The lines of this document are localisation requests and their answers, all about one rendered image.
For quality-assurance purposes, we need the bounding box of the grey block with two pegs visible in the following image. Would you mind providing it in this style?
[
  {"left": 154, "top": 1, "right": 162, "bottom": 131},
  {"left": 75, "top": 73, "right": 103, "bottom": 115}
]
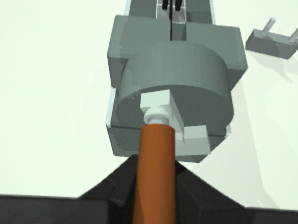
[{"left": 245, "top": 17, "right": 298, "bottom": 60}]

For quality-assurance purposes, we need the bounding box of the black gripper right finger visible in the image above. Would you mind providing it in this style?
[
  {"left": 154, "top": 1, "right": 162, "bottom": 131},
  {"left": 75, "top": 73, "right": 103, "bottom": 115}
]
[{"left": 175, "top": 160, "right": 298, "bottom": 224}]

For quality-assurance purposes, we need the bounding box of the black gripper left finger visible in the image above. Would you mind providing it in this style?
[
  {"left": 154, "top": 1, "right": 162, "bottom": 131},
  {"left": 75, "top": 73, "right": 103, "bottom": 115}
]
[{"left": 0, "top": 154, "right": 138, "bottom": 224}]

